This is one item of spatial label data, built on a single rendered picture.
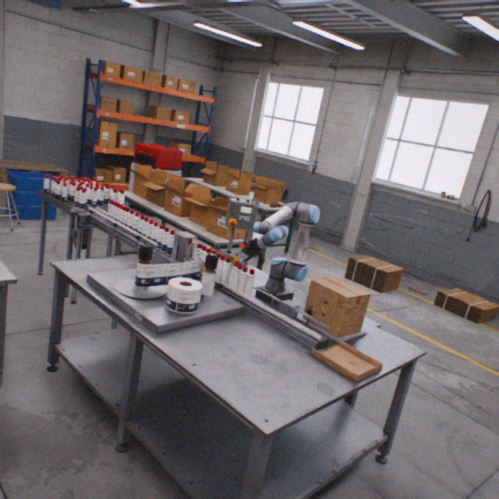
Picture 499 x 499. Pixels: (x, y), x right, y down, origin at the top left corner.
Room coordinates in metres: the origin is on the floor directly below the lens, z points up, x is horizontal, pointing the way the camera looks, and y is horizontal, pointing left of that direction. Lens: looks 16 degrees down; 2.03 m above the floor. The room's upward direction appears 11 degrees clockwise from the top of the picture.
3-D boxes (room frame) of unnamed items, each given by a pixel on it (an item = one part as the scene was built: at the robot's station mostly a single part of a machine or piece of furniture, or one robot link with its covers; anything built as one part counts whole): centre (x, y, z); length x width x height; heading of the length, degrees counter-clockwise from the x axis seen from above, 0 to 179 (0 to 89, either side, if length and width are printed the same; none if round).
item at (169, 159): (8.60, 1.95, 0.61); 0.70 x 0.60 x 1.22; 56
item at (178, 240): (3.28, 0.46, 1.01); 0.14 x 0.13 x 0.26; 48
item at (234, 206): (3.20, 0.11, 1.38); 0.17 x 0.10 x 0.19; 103
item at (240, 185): (7.85, 0.41, 0.97); 0.42 x 0.39 x 0.37; 132
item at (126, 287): (2.74, 0.62, 0.89); 0.31 x 0.31 x 0.01
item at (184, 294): (2.61, 0.33, 0.95); 0.20 x 0.20 x 0.14
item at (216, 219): (4.92, 0.27, 0.97); 0.51 x 0.39 x 0.37; 140
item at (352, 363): (2.40, -0.65, 0.85); 0.30 x 0.26 x 0.04; 48
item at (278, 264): (3.20, -0.23, 1.06); 0.13 x 0.12 x 0.14; 61
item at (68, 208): (4.73, 1.77, 0.46); 0.73 x 0.62 x 0.93; 48
